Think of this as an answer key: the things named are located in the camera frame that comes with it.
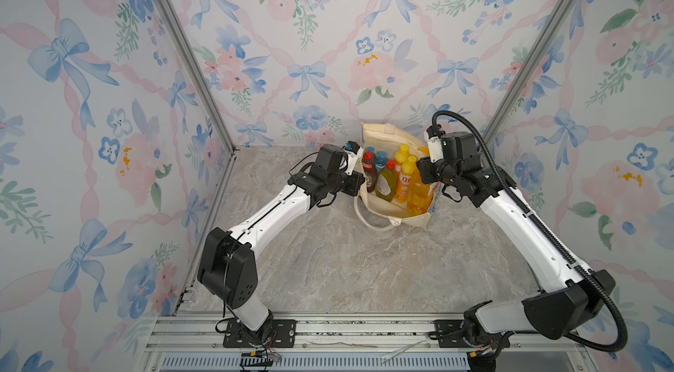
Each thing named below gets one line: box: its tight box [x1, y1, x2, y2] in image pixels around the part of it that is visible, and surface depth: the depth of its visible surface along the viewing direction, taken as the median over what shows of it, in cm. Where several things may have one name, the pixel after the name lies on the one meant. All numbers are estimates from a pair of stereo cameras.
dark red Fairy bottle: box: [362, 150, 379, 194], surface depth 99 cm
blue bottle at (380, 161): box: [374, 151, 388, 173], surface depth 100 cm
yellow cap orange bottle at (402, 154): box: [394, 143, 410, 165], surface depth 92 cm
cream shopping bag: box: [353, 122, 444, 231], surface depth 91 cm
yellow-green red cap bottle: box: [375, 159, 398, 202], surface depth 97 cm
